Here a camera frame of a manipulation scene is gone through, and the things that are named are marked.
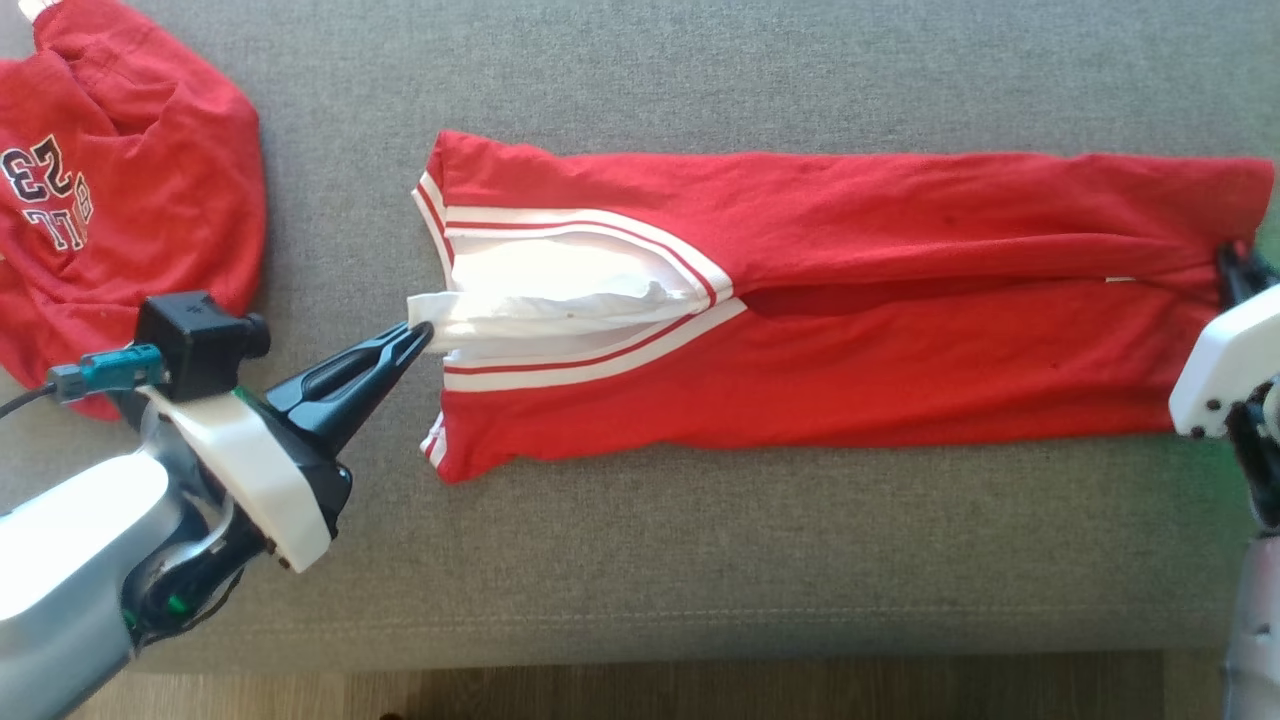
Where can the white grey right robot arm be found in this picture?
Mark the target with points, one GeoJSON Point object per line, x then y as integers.
{"type": "Point", "coordinates": [1260, 620]}

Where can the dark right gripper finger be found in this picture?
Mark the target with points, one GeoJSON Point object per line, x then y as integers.
{"type": "Point", "coordinates": [1245, 280]}

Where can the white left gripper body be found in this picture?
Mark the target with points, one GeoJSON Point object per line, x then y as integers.
{"type": "Point", "coordinates": [270, 470]}

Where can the red white-striped pants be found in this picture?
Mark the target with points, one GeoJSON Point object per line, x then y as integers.
{"type": "Point", "coordinates": [850, 370]}

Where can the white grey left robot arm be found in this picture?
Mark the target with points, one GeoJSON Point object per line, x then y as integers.
{"type": "Point", "coordinates": [70, 540]}

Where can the grey sofa seat cushion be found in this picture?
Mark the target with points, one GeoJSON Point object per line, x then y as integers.
{"type": "Point", "coordinates": [640, 560]}

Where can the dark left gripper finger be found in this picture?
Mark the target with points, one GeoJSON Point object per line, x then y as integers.
{"type": "Point", "coordinates": [350, 410]}
{"type": "Point", "coordinates": [340, 370]}

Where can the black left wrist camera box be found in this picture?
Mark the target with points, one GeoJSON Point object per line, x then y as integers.
{"type": "Point", "coordinates": [195, 345]}

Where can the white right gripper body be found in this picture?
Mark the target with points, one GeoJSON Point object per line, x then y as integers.
{"type": "Point", "coordinates": [1225, 370]}

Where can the red jersey with number print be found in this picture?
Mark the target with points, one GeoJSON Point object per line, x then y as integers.
{"type": "Point", "coordinates": [150, 180]}

